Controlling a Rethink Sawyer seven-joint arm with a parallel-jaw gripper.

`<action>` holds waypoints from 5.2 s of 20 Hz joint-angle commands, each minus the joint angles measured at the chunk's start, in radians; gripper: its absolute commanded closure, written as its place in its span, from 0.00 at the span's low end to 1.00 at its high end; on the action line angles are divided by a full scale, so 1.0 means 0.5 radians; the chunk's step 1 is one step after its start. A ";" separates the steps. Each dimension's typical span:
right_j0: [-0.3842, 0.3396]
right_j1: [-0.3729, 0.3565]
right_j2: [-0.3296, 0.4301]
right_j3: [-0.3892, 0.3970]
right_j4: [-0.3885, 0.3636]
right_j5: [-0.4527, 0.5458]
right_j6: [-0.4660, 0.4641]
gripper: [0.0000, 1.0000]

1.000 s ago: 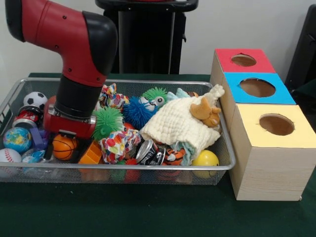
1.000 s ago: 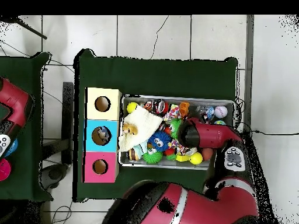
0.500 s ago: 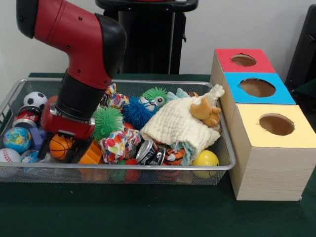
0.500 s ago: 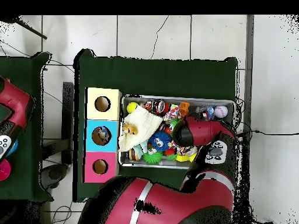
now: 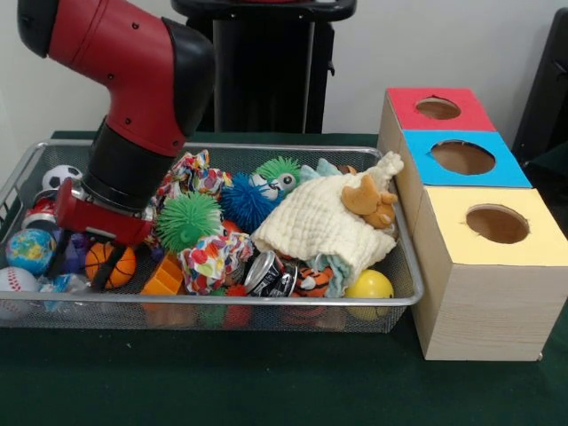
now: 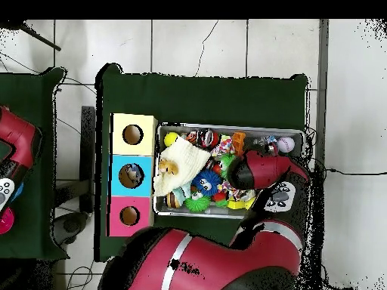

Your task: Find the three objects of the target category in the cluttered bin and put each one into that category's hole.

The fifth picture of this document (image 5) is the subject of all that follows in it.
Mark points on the silver mesh bin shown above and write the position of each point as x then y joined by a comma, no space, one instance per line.
410,266

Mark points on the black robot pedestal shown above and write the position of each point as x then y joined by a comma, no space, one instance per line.
262,66

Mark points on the small soccer ball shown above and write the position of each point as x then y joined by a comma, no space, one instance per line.
57,175

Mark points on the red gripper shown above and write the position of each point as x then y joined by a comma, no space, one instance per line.
102,222

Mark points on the cream knitted cloth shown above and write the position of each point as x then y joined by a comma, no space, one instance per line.
319,222

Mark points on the small globe ball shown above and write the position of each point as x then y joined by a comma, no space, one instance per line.
29,250

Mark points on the dark green table cloth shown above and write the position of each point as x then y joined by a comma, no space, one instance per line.
266,381

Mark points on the black stand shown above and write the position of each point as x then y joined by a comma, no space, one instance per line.
550,89

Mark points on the green covered side table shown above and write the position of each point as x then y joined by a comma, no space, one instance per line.
554,164

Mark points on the orange toy building brick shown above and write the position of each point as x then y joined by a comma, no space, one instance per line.
166,277

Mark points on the small orange basketball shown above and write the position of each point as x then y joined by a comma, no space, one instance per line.
124,270

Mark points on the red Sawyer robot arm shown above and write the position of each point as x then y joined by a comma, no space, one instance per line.
133,66

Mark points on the orange plush toy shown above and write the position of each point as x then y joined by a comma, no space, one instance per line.
368,202

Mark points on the small green spiky ball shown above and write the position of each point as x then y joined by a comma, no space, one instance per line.
188,222

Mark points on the large blue spiky ball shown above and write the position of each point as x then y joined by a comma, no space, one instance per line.
248,199

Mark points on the yellow smooth ball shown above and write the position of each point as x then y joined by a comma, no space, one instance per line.
370,284

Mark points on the white baseball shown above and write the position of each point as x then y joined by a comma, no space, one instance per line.
18,281

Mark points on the clear plastic bottle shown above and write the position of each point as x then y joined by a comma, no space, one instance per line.
66,283

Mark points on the wooden box with three holes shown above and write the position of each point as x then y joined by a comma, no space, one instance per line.
488,310

